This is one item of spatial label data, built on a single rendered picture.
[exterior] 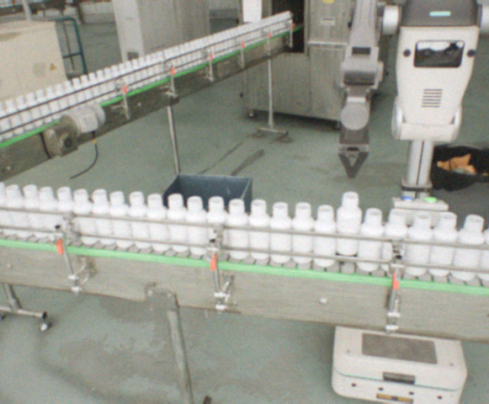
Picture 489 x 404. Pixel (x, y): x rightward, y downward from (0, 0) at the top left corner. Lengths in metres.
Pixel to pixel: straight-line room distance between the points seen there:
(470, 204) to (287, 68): 2.78
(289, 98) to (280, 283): 3.94
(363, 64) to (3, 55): 4.43
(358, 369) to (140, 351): 1.08
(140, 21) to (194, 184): 5.30
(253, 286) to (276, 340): 1.16
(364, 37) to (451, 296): 0.67
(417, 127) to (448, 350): 0.96
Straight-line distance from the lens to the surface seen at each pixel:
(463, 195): 2.78
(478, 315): 1.33
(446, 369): 2.08
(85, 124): 2.56
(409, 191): 1.84
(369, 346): 2.09
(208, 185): 1.89
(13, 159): 2.54
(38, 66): 5.36
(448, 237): 1.21
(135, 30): 7.12
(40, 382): 2.53
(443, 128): 1.72
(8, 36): 5.19
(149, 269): 1.38
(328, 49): 4.79
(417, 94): 1.66
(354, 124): 0.99
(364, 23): 1.06
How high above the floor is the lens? 1.76
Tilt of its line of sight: 30 degrees down
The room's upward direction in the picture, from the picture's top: 4 degrees counter-clockwise
